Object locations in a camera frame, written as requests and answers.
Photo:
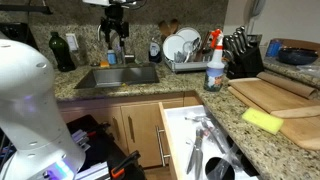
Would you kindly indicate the open white wooden drawer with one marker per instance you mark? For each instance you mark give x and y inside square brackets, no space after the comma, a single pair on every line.
[222,159]

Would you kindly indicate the blue soap pump bottle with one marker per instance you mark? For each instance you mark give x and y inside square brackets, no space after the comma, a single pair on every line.
[111,57]

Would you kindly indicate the wooden cabinet door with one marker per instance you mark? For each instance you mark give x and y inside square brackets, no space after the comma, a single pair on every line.
[140,122]

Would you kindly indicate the white spray bottle orange trigger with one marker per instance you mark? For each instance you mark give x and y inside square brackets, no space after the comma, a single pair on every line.
[215,68]

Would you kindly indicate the kitchen knife in drawer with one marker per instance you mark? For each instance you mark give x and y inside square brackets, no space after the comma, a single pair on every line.
[195,162]

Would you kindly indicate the white wall outlet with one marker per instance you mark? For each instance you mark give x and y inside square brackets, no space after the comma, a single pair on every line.
[72,41]

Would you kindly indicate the yellow sponge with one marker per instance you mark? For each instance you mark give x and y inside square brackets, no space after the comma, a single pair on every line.
[263,120]

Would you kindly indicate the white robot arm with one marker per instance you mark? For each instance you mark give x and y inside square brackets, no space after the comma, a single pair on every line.
[30,118]

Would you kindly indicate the upper wooden cutting board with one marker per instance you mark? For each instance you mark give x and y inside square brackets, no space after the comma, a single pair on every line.
[275,100]

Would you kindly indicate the large white plate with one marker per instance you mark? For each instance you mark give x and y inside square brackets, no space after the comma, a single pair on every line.
[172,44]

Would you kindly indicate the grey dish drying rack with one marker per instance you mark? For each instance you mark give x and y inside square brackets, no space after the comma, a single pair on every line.
[189,66]

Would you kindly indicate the black knife block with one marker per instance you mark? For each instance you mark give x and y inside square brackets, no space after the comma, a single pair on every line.
[243,54]

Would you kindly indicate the black tool bag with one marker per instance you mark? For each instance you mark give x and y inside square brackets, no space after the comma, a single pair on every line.
[104,158]

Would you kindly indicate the stainless steel sink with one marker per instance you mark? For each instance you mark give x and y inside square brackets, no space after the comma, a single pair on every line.
[116,77]

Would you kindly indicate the camera tripod mount black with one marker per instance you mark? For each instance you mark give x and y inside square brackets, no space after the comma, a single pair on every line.
[113,20]

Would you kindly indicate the dark blue bowl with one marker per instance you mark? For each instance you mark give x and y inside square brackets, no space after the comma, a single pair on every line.
[297,56]

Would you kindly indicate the lower wooden cutting board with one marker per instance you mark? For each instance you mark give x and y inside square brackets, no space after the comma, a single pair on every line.
[304,132]

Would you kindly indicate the wooden cutting board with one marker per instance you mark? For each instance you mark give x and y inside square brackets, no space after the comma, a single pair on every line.
[275,100]
[304,132]

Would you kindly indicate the dark dish soap bottle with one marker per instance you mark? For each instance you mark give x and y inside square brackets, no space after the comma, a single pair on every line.
[154,51]

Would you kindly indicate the orange sponge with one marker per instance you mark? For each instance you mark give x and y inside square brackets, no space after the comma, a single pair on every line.
[104,64]

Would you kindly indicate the wooden spoon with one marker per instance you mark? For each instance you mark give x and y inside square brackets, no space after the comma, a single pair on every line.
[164,28]

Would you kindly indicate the dark green glass bottle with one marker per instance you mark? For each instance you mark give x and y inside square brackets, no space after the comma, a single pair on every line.
[60,50]

